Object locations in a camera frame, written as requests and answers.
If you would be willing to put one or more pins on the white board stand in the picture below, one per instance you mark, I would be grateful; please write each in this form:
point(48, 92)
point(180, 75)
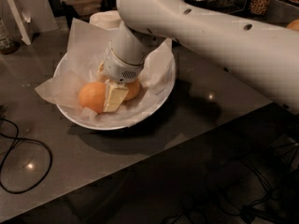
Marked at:
point(22, 21)

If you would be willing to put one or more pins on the white crumpled paper liner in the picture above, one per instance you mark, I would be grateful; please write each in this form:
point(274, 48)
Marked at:
point(86, 47)

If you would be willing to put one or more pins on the large white bowl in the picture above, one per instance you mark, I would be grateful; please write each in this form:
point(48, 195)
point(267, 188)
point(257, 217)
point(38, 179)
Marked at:
point(157, 81)

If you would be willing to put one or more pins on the glass bottle at left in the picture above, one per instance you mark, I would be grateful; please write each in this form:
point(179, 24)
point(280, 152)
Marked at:
point(7, 44)

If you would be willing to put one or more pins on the orange fruit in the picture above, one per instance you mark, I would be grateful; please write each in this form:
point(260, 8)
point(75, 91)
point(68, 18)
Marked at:
point(294, 25)
point(133, 90)
point(93, 95)

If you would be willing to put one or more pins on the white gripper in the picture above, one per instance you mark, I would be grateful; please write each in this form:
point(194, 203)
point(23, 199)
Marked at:
point(121, 68)

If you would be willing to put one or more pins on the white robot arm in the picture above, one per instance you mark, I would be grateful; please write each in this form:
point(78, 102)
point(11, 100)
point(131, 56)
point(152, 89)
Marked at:
point(264, 56)

